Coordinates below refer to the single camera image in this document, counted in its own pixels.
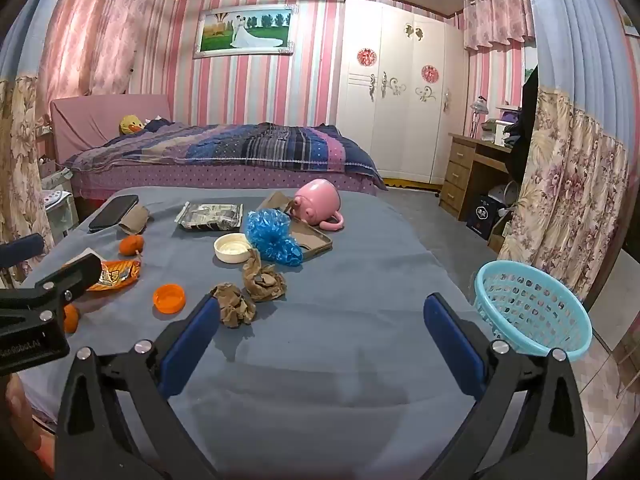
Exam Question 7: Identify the white wardrobe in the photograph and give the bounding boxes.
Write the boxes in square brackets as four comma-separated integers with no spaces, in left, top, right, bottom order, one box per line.
[336,0,468,186]

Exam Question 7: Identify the small framed picture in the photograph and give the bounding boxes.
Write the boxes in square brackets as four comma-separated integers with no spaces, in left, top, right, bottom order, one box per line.
[620,5,640,38]

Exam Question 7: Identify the pink bed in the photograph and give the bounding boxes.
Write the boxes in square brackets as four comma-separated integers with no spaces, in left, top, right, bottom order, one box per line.
[49,93,388,206]

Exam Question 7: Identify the cardboard box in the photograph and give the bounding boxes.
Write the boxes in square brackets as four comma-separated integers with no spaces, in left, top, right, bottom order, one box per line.
[487,210,513,253]

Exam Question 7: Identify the wooden desk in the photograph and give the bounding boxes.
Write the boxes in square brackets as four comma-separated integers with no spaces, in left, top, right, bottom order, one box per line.
[439,132,521,221]

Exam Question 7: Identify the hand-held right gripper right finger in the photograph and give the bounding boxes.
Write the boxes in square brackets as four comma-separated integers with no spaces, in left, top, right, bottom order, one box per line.
[423,292,588,480]

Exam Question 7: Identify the grey table cloth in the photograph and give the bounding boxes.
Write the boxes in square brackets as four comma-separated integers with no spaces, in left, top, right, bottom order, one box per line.
[20,186,501,480]

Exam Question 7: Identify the purple dotted bedsheet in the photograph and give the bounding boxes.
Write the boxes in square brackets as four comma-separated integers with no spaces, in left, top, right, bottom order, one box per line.
[72,162,381,201]

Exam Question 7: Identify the blue plastic bag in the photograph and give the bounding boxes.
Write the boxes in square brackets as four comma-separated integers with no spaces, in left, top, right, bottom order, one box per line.
[244,208,304,264]

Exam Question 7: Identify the red garment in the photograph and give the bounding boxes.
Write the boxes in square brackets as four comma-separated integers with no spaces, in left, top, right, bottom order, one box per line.
[31,430,57,478]

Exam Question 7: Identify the black phone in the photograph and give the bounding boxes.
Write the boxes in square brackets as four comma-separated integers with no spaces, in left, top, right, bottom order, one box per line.
[88,194,139,234]

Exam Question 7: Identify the yellow duck plush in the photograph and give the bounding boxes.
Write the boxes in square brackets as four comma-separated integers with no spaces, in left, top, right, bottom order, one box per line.
[118,115,147,137]

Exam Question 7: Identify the white round lid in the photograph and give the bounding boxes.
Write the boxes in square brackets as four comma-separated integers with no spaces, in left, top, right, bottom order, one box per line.
[214,233,252,264]

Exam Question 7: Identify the pink curtain valance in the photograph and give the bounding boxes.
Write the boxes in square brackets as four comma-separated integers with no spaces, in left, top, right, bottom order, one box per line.
[462,0,536,52]

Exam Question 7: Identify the brown cardboard piece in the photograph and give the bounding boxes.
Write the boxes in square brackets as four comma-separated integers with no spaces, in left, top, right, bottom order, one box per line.
[117,205,152,236]

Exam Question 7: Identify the black hanging garment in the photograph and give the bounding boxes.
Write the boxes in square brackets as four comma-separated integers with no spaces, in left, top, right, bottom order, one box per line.
[505,65,538,183]

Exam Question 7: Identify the small white fan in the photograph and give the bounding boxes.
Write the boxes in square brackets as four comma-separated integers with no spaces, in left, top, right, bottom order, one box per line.
[487,182,521,208]

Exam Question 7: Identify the floral curtain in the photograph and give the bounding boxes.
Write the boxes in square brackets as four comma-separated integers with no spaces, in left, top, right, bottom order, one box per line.
[497,0,633,306]
[0,0,56,286]

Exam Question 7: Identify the desk lamp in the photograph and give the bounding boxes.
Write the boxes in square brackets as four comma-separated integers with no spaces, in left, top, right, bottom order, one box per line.
[469,96,490,137]

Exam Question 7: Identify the pink patterned curtain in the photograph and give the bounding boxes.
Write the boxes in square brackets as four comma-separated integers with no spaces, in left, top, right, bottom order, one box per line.
[37,0,178,106]

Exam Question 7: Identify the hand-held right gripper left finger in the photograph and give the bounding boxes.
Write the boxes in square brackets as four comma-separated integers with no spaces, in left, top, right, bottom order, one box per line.
[56,292,222,480]

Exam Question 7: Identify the person's left hand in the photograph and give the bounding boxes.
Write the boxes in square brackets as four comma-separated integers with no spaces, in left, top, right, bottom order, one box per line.
[5,374,38,428]

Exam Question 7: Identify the orange snack wrapper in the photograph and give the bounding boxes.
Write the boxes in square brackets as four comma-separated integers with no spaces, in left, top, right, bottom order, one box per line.
[85,260,142,292]

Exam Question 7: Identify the framed wedding picture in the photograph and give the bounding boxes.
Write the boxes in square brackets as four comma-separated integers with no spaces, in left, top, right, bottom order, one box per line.
[192,4,298,59]

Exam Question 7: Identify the pink mug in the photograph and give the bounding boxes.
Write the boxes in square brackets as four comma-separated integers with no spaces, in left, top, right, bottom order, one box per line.
[292,179,346,232]

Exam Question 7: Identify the white plastic rack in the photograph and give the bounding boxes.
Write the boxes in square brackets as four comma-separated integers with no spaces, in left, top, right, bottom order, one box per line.
[39,187,81,243]

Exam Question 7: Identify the crumpled brown paper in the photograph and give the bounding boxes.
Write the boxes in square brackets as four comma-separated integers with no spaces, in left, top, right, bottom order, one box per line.
[241,249,288,303]
[209,283,257,329]

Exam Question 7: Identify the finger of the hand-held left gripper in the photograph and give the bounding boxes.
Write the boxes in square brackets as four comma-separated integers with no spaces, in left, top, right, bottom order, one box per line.
[0,234,45,267]
[0,253,103,333]

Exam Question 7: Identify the black box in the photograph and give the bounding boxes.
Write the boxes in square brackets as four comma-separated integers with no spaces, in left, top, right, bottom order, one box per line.
[466,194,506,240]

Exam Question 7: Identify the white storage box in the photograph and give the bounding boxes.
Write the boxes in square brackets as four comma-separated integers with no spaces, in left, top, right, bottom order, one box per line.
[481,119,513,147]

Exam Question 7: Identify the brown cardboard tray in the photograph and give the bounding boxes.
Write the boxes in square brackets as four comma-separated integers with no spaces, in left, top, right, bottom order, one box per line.
[255,191,333,262]

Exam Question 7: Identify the silver snack packet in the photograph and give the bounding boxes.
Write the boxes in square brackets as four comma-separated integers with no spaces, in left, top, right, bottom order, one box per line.
[175,202,244,233]

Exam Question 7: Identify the orange bottle cap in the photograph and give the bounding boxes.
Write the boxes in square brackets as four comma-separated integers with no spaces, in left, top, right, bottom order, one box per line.
[153,284,186,315]

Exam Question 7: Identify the turquoise plastic basket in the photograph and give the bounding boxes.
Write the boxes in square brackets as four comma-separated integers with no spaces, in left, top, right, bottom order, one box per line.
[474,261,593,361]

